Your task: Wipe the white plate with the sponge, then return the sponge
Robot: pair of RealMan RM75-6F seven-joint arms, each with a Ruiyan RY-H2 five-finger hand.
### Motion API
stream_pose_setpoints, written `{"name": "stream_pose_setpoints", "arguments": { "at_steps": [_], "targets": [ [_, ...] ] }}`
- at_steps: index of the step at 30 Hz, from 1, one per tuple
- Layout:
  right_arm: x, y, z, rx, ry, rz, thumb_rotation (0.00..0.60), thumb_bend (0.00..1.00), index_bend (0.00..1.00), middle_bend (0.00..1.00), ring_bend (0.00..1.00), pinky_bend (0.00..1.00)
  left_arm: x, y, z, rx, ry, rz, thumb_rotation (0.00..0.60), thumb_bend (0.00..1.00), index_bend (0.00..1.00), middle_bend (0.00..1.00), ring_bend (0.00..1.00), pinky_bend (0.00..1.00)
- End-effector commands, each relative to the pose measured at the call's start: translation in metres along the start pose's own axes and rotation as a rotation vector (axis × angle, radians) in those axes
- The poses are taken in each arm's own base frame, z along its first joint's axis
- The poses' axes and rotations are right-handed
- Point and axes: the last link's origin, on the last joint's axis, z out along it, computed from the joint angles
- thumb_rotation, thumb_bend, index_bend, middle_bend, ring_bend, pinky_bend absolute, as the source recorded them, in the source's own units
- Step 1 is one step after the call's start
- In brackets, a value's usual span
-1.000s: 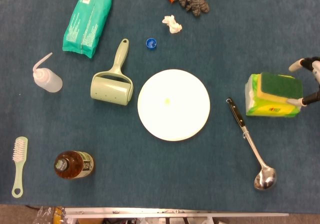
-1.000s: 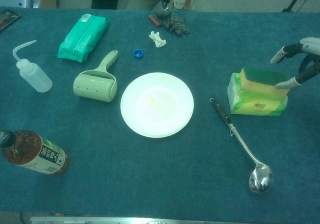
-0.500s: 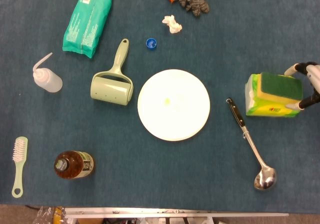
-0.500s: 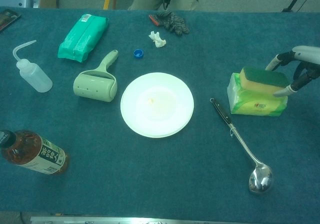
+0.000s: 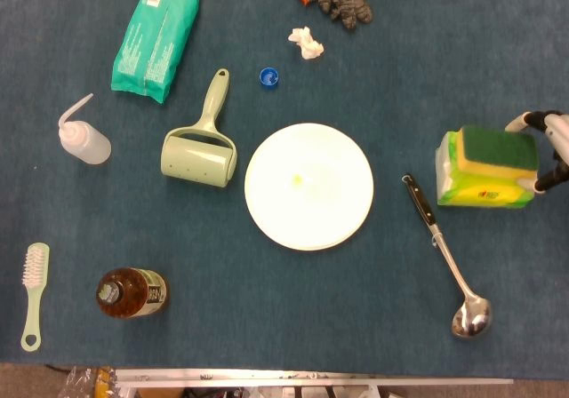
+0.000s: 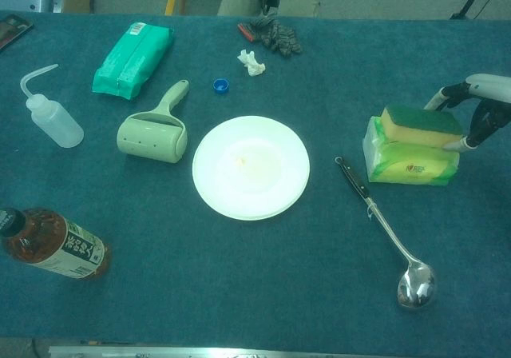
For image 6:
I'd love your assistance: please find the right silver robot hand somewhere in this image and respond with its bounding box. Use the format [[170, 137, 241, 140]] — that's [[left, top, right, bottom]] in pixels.
[[422, 73, 511, 152]]

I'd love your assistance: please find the yellow green sponge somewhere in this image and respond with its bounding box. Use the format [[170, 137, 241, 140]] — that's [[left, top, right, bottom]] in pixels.
[[378, 104, 466, 149]]

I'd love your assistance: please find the white round plate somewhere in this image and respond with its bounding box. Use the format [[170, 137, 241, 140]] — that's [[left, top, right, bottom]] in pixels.
[[192, 115, 311, 221]]

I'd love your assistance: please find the yellow green tissue pack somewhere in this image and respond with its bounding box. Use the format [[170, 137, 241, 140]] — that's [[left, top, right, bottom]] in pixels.
[[362, 116, 461, 186]]

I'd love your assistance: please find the grey striped work glove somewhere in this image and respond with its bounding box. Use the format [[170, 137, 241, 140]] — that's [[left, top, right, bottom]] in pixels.
[[249, 14, 303, 58]]

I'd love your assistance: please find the crumpled white tissue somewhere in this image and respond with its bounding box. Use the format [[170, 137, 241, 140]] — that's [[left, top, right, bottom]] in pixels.
[[236, 49, 267, 76]]

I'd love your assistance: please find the orange black utility knife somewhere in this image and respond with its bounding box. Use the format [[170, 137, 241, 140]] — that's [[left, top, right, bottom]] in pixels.
[[237, 22, 256, 42]]

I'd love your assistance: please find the teal table cloth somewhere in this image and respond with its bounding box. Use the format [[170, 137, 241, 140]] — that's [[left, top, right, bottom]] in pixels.
[[0, 10, 511, 345]]

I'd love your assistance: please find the pale green lint roller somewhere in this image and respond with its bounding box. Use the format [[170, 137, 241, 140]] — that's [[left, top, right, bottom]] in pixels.
[[116, 79, 191, 165]]

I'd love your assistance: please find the teal wet wipes pack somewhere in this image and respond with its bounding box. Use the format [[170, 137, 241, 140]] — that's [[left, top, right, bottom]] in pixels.
[[92, 22, 176, 101]]

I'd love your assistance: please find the clear plastic wash bottle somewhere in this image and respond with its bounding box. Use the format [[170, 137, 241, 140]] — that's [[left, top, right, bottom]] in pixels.
[[20, 63, 85, 149]]

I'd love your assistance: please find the brown tea bottle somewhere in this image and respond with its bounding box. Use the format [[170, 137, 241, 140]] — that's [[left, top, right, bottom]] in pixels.
[[0, 207, 112, 281]]

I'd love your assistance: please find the dark flat book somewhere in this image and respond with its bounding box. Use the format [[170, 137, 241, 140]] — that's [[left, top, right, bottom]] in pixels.
[[0, 13, 34, 54]]

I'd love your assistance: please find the steel ladle with black handle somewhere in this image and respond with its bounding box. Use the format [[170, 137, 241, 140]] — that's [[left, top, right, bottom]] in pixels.
[[335, 156, 438, 311]]

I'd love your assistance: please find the silver metal rail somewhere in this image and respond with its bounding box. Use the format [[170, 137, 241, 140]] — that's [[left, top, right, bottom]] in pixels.
[[47, 344, 410, 358]]

